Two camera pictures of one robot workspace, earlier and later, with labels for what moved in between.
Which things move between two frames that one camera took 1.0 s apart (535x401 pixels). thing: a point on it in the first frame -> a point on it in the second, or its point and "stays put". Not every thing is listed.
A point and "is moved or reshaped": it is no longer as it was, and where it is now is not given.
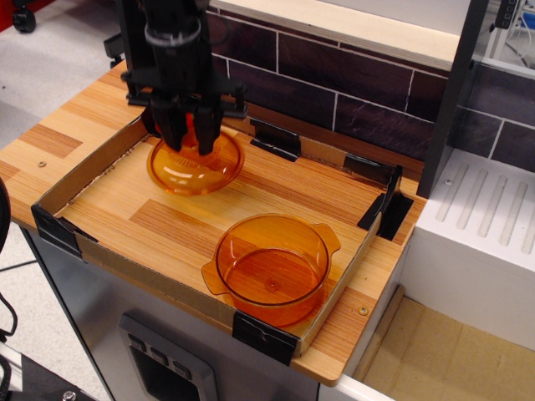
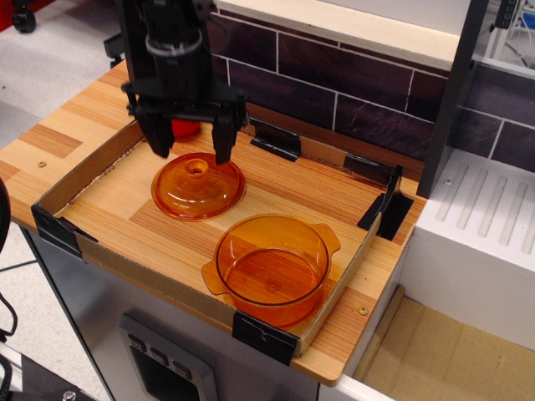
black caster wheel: [23, 20] stays put
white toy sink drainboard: [472, 251] stays put
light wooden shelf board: [348, 25] stays put
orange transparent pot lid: [186, 171] is moved or reshaped
